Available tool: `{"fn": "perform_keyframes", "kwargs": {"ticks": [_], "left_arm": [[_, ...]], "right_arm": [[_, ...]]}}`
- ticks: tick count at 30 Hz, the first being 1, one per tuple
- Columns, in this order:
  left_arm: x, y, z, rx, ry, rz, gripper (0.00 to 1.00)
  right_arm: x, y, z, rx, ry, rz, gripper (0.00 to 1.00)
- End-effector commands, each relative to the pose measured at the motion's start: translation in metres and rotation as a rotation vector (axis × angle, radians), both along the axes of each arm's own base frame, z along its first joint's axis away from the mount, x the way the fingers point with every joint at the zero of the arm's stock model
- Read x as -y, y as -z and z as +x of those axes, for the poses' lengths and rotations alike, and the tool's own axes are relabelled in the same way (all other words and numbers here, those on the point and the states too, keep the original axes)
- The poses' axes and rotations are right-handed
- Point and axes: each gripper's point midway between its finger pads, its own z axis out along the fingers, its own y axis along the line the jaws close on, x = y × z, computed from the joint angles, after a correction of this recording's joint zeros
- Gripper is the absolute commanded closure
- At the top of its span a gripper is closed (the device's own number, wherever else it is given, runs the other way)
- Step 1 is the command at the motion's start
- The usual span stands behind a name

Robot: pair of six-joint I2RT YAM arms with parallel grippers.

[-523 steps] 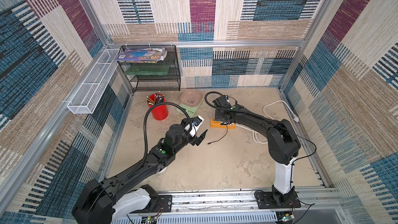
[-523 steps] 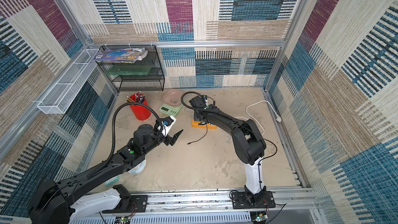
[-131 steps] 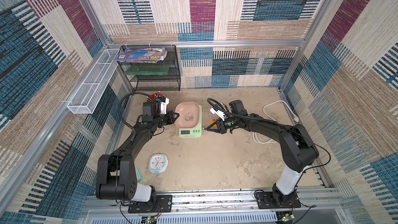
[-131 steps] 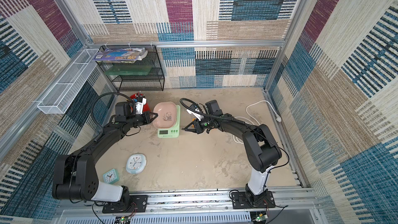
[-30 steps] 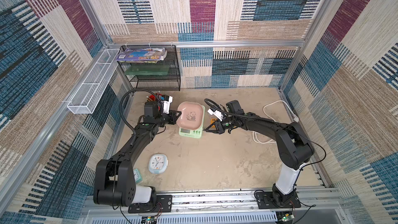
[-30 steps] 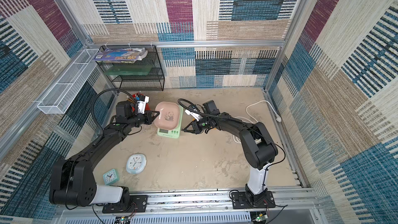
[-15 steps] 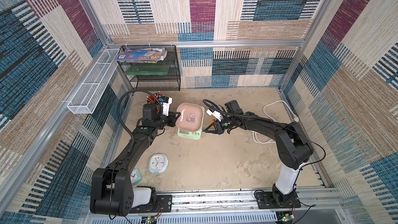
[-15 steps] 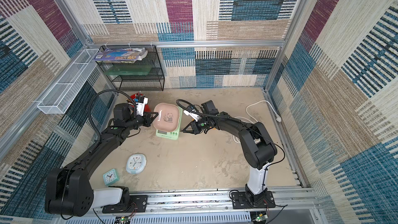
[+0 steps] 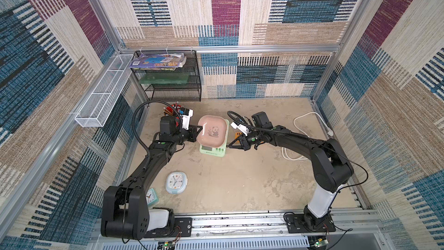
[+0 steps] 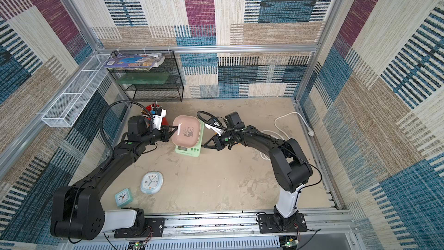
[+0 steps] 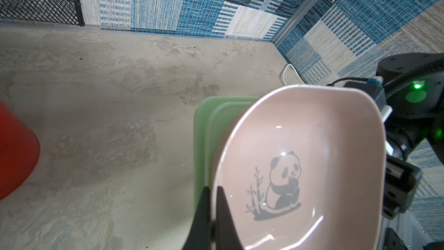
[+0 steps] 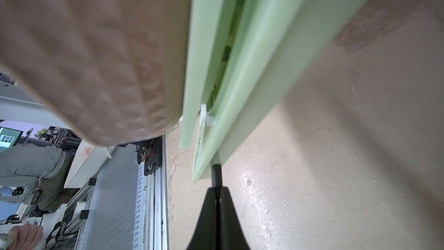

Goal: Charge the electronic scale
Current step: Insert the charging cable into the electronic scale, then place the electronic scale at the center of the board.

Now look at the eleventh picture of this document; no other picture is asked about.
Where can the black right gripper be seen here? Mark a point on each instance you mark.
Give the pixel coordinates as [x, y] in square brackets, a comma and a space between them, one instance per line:
[402, 180]

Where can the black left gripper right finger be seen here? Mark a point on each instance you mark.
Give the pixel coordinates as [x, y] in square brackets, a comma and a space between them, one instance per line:
[226, 237]

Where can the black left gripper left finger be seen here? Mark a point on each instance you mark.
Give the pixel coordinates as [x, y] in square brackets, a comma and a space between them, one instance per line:
[200, 233]

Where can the green electronic kitchen scale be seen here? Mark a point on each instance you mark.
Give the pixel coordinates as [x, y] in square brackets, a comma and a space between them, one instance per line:
[214, 119]

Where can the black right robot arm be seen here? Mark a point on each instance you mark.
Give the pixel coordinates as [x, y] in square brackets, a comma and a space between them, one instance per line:
[409, 91]

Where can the pink bowl with panda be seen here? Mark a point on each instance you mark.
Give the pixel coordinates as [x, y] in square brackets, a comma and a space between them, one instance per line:
[303, 169]

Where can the red pen holder cup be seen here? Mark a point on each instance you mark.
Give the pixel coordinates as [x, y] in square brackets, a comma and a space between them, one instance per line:
[20, 151]

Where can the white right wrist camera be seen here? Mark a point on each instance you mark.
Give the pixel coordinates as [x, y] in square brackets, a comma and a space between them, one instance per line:
[374, 88]

